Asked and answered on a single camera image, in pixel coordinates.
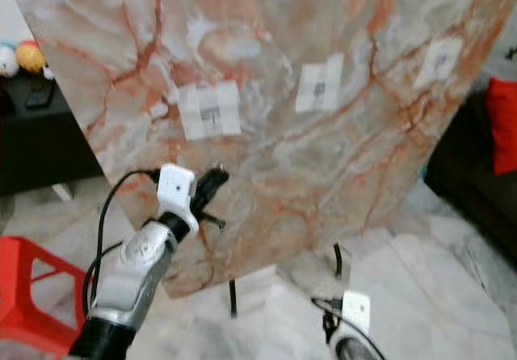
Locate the red cushion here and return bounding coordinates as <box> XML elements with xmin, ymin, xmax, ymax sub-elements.
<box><xmin>485</xmin><ymin>77</ymin><xmax>517</xmax><ymax>176</ymax></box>

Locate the orange round plush toy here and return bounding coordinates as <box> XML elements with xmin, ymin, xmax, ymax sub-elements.
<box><xmin>16</xmin><ymin>40</ymin><xmax>46</xmax><ymax>75</ymax></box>

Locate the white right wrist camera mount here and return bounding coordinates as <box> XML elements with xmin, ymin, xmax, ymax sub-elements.
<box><xmin>340</xmin><ymin>291</ymin><xmax>372</xmax><ymax>337</ymax></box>

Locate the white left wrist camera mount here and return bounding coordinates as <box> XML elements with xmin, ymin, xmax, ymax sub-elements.
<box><xmin>154</xmin><ymin>163</ymin><xmax>200</xmax><ymax>238</ymax></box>

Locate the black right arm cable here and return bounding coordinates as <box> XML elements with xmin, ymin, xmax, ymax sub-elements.
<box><xmin>312</xmin><ymin>295</ymin><xmax>385</xmax><ymax>360</ymax></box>

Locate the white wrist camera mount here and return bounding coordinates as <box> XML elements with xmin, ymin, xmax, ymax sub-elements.
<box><xmin>154</xmin><ymin>163</ymin><xmax>200</xmax><ymax>238</ymax></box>
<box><xmin>340</xmin><ymin>291</ymin><xmax>372</xmax><ymax>337</ymax></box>

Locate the red plastic stool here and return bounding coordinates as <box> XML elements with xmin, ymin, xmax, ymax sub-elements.
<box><xmin>0</xmin><ymin>234</ymin><xmax>86</xmax><ymax>358</ymax></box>

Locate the marble pattern folding table top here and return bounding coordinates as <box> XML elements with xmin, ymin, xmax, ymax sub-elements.
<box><xmin>10</xmin><ymin>0</ymin><xmax>517</xmax><ymax>299</ymax></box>

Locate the white round plush toy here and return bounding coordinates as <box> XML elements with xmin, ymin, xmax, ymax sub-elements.
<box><xmin>0</xmin><ymin>43</ymin><xmax>19</xmax><ymax>78</ymax></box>

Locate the black metal table leg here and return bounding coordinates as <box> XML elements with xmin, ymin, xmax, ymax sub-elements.
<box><xmin>228</xmin><ymin>279</ymin><xmax>240</xmax><ymax>319</ymax></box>
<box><xmin>332</xmin><ymin>242</ymin><xmax>345</xmax><ymax>280</ymax></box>

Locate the clear taped wall hook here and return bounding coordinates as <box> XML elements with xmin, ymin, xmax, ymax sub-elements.
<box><xmin>413</xmin><ymin>36</ymin><xmax>464</xmax><ymax>91</ymax></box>
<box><xmin>177</xmin><ymin>79</ymin><xmax>244</xmax><ymax>141</ymax></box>
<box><xmin>294</xmin><ymin>52</ymin><xmax>345</xmax><ymax>115</ymax></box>

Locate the dark sofa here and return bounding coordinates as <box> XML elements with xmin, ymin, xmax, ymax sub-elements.
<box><xmin>422</xmin><ymin>92</ymin><xmax>517</xmax><ymax>249</ymax></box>

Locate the black low bench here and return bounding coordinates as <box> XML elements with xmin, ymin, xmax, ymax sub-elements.
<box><xmin>0</xmin><ymin>73</ymin><xmax>107</xmax><ymax>201</ymax></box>

